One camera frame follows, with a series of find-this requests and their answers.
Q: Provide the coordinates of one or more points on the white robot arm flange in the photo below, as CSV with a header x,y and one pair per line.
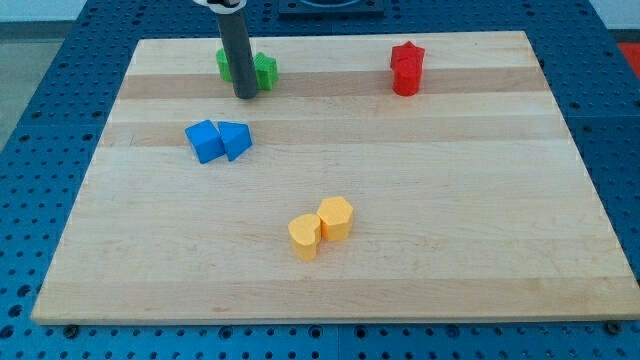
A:
x,y
220,3

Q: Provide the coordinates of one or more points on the wooden board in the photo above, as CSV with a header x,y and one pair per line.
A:
x,y
384,178

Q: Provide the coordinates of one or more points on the yellow hexagon block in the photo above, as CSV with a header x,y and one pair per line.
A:
x,y
336,215

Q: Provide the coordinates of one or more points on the yellow heart block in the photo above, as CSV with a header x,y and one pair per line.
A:
x,y
305,235

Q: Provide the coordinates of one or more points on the blue triangular block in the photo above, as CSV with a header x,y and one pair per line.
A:
x,y
236,138

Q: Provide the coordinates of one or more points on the blue cube block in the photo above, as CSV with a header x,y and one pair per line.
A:
x,y
205,140

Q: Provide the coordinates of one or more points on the green star block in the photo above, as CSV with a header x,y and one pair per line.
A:
x,y
266,71

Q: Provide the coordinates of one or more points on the red star block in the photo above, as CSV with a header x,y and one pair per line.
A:
x,y
405,52

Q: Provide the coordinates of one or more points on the green block behind pusher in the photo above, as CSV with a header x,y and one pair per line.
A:
x,y
223,65

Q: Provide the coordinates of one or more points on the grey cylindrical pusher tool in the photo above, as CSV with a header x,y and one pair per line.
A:
x,y
237,47

